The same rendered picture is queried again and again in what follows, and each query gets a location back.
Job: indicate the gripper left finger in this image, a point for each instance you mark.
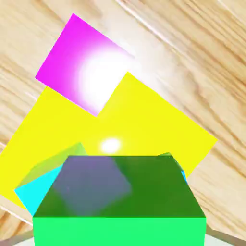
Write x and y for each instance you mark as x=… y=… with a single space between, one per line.
x=28 y=241

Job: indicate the small cyan cube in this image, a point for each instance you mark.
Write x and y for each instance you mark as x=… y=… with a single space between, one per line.
x=38 y=192

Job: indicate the small green cube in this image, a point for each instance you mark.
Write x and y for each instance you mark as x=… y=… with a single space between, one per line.
x=123 y=230

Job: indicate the large yellow box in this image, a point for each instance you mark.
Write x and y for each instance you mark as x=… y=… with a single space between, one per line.
x=146 y=115

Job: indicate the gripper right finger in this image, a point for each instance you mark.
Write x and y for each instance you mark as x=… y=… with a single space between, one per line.
x=211 y=240

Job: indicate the small magenta cube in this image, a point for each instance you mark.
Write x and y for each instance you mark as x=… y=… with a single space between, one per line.
x=63 y=63

